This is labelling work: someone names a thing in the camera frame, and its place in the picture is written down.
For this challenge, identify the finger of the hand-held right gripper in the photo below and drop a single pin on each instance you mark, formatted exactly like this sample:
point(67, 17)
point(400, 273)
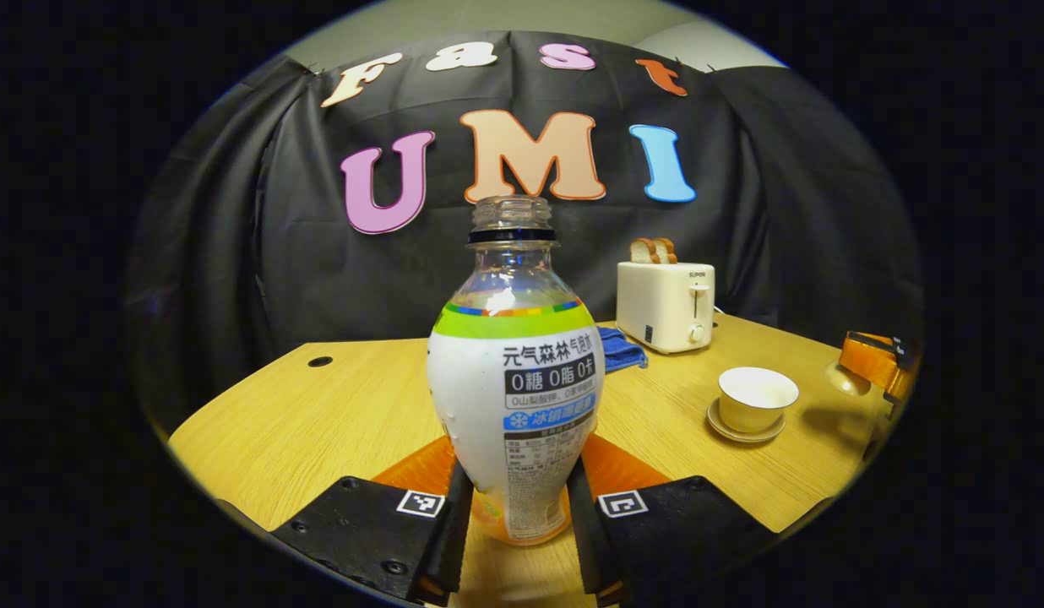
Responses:
point(872, 363)

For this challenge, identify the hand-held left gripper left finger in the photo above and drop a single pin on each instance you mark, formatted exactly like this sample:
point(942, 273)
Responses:
point(450, 540)

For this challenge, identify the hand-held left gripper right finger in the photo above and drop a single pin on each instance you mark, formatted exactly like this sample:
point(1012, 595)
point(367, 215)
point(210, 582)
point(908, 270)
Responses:
point(585, 540)

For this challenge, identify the cream teacup lid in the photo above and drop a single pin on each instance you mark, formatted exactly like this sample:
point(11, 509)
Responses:
point(845, 380)

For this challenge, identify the cream ceramic teacup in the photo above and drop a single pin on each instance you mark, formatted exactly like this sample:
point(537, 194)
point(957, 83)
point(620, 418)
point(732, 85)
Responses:
point(754, 401)

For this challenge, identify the clear plastic water bottle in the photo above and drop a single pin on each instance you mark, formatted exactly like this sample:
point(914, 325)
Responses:
point(513, 405)

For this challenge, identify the cream ceramic saucer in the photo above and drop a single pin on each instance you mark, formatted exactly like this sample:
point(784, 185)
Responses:
point(733, 432)

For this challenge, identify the blue towel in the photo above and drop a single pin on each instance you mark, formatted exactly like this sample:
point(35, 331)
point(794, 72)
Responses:
point(622, 350)

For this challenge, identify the white toaster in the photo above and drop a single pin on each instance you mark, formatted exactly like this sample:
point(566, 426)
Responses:
point(666, 304)

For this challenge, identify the toast bread slice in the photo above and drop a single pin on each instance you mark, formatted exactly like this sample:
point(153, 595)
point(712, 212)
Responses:
point(667, 250)
point(643, 251)

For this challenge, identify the black backdrop cloth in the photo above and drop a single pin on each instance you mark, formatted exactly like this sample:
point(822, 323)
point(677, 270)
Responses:
point(235, 253)

